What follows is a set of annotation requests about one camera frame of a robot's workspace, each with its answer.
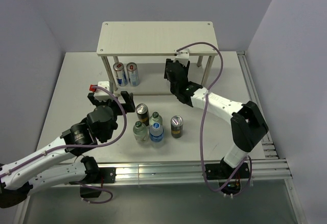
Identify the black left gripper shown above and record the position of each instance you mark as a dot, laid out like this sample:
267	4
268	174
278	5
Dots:
128	106

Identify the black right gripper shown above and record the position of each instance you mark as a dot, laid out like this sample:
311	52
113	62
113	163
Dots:
187	68

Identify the dark can yellow band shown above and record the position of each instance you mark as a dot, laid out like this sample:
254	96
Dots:
177	126

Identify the Pocari Sweat bottle blue cap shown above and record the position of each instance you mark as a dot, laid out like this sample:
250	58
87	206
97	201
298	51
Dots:
156	133

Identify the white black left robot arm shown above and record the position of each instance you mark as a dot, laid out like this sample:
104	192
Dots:
63	160

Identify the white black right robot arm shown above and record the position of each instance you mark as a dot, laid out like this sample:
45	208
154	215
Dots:
248	125

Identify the white two-tier wooden shelf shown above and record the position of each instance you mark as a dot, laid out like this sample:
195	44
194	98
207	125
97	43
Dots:
149	44

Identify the blue silver energy can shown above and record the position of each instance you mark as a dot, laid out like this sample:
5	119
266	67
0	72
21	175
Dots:
132	72
120	74

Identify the dark can silver top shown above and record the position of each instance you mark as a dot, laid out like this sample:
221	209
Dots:
142	113

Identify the clear glass bottle green cap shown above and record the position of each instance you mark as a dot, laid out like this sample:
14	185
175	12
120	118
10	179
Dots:
155	118

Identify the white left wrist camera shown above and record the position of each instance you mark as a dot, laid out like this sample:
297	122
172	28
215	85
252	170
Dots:
102	94

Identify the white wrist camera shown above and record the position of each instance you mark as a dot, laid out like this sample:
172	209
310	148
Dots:
102	94
182	57

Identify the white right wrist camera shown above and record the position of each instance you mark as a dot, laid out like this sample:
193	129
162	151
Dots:
182	57

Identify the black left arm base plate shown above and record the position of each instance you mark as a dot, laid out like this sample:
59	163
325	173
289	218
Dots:
105	176

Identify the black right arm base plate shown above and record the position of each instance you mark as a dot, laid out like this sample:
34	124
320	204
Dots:
222	171

